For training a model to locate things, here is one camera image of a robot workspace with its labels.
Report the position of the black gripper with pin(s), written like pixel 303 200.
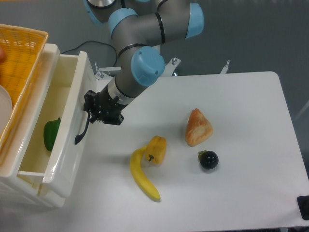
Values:
pixel 108 110

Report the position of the white top drawer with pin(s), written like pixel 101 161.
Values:
pixel 53 155

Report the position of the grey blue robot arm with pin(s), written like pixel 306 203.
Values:
pixel 136 32

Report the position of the white drawer cabinet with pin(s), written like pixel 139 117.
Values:
pixel 24 158

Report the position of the green bell pepper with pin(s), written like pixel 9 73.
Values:
pixel 50 132

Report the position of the yellow bell pepper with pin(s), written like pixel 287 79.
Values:
pixel 156 150

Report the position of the yellow banana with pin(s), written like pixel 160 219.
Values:
pixel 139 176

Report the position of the pink plate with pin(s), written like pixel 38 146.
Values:
pixel 6 108

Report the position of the orange woven basket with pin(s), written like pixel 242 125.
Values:
pixel 23 48

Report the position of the red onion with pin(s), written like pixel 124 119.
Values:
pixel 2 55

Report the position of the orange triangular bread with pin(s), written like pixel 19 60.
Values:
pixel 198 128

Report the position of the dark purple mangosteen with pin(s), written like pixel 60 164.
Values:
pixel 208 159

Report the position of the black table corner device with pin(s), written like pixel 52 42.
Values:
pixel 303 204

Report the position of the metal table clamp bracket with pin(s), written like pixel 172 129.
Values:
pixel 225 68
pixel 171 67
pixel 103 73

